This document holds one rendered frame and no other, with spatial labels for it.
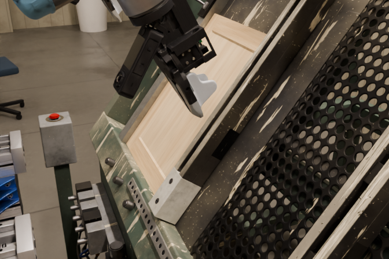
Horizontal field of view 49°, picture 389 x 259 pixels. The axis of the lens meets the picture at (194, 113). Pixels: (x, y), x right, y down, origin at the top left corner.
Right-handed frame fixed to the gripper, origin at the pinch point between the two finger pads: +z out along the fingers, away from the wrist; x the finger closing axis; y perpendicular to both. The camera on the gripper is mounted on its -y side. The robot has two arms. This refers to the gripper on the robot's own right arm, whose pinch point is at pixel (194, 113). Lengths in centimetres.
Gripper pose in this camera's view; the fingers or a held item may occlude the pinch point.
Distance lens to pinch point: 73.3
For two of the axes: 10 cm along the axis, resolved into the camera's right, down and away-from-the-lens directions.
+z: 4.2, 7.4, 5.2
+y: 8.2, -5.6, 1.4
